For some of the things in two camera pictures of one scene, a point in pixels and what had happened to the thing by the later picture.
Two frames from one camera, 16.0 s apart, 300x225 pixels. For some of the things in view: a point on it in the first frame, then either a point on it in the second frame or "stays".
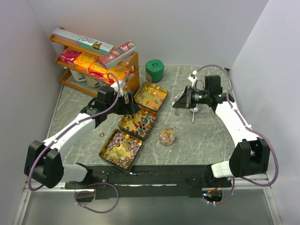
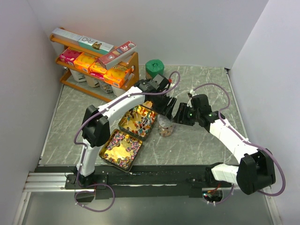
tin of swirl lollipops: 120,149 stays
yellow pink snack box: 98,70 stays
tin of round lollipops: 139,123 stays
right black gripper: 185,101 to 183,108
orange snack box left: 83,62 stays
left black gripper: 132,108 to 165,110
